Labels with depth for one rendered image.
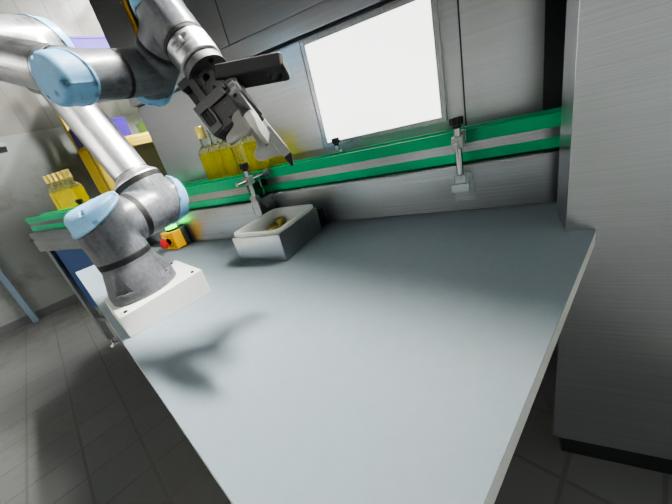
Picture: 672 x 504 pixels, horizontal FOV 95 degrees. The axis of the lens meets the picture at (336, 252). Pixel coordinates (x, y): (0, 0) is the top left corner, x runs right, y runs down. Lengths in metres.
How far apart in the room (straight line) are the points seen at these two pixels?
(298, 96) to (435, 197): 0.61
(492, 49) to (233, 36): 0.88
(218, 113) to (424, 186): 0.59
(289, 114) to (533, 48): 0.76
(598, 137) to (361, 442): 0.64
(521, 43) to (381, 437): 1.00
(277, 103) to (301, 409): 1.07
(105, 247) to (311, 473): 0.63
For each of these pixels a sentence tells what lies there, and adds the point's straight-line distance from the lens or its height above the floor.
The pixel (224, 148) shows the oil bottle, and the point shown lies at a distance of 1.27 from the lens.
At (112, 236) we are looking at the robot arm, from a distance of 0.82.
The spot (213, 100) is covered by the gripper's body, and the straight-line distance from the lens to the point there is 0.57.
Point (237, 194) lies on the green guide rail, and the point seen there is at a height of 0.91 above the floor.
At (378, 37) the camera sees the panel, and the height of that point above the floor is 1.25.
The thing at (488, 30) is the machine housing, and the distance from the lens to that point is 1.10.
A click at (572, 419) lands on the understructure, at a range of 1.16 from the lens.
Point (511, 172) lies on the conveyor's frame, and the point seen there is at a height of 0.84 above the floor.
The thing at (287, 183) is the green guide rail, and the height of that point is 0.90.
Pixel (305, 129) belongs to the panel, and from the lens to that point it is 1.23.
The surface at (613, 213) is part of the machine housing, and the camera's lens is 0.80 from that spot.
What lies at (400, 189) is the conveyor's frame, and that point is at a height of 0.84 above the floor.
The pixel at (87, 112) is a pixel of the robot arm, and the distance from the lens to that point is 0.96.
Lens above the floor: 1.07
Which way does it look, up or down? 23 degrees down
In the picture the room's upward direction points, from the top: 15 degrees counter-clockwise
